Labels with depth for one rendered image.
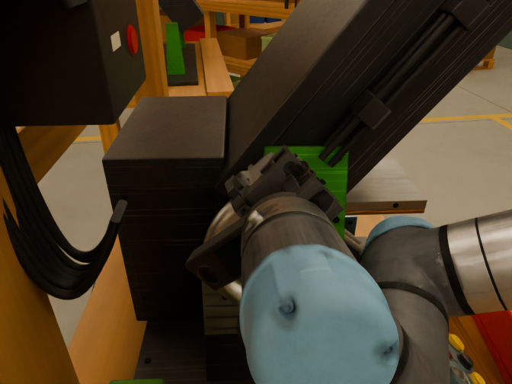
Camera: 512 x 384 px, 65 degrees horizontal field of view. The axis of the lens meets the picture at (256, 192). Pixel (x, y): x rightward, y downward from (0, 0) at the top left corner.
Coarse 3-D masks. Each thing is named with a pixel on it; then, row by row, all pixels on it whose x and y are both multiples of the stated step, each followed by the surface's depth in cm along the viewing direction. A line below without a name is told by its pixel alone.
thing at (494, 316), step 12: (492, 312) 81; (504, 312) 76; (480, 324) 85; (492, 324) 81; (504, 324) 77; (492, 336) 81; (504, 336) 76; (492, 348) 80; (504, 348) 76; (504, 360) 76; (504, 372) 75
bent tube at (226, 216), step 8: (248, 168) 53; (224, 208) 53; (232, 208) 52; (216, 216) 53; (224, 216) 53; (232, 216) 52; (216, 224) 53; (224, 224) 53; (208, 232) 54; (216, 232) 53; (224, 288) 55; (232, 288) 55; (240, 288) 56; (224, 296) 56; (232, 296) 56; (240, 296) 56
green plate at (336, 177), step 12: (300, 156) 54; (312, 156) 54; (312, 168) 55; (324, 168) 55; (336, 168) 55; (324, 180) 55; (336, 180) 55; (336, 192) 56; (336, 216) 57; (336, 228) 57
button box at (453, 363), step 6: (450, 348) 66; (456, 354) 66; (450, 360) 63; (456, 360) 64; (450, 366) 61; (456, 366) 62; (462, 366) 64; (450, 372) 60; (462, 372) 62; (468, 372) 63; (450, 378) 60; (456, 378) 59; (468, 378) 62
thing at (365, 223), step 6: (360, 216) 106; (366, 216) 106; (372, 216) 106; (378, 216) 106; (360, 222) 103; (366, 222) 103; (372, 222) 103; (378, 222) 103; (360, 228) 101; (366, 228) 101; (372, 228) 101; (360, 234) 99; (366, 234) 99
